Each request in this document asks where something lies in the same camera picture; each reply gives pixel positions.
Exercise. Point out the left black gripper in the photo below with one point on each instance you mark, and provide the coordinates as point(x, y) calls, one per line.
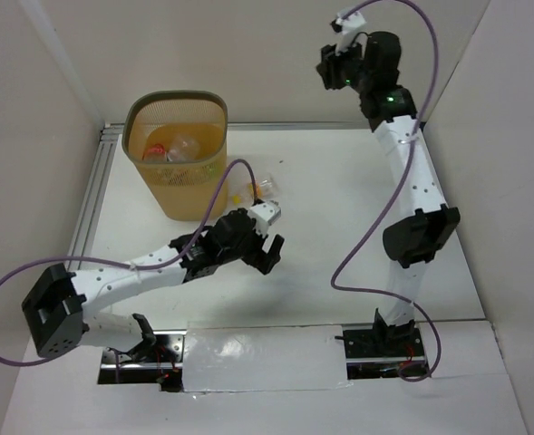
point(255, 249)

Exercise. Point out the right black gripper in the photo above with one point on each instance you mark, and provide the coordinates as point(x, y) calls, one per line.
point(326, 67)

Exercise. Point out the clear bottle orange cap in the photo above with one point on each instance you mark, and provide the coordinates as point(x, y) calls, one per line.
point(264, 187)

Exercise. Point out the green plastic bottle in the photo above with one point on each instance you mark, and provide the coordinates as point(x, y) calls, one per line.
point(212, 171)

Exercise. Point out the red cap cola bottle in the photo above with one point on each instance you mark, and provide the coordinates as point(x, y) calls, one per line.
point(155, 153)

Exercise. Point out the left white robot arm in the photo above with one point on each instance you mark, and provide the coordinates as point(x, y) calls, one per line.
point(67, 309)

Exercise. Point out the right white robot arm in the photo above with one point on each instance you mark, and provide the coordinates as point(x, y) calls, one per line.
point(425, 221)

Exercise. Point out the yellow mesh waste bin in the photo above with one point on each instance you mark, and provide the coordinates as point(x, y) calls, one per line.
point(179, 187)

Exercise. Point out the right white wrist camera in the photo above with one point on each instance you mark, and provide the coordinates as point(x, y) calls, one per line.
point(347, 25)

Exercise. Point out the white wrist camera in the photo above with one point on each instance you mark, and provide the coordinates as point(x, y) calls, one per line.
point(265, 213)
point(347, 25)

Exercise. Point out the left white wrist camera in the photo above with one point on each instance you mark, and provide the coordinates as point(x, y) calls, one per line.
point(265, 213)

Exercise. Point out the aluminium frame rail back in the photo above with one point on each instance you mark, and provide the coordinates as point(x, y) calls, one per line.
point(298, 126)

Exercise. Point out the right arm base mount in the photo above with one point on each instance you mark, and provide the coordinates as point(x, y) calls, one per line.
point(383, 351)

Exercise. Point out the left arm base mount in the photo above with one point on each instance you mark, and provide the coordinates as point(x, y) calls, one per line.
point(156, 359)

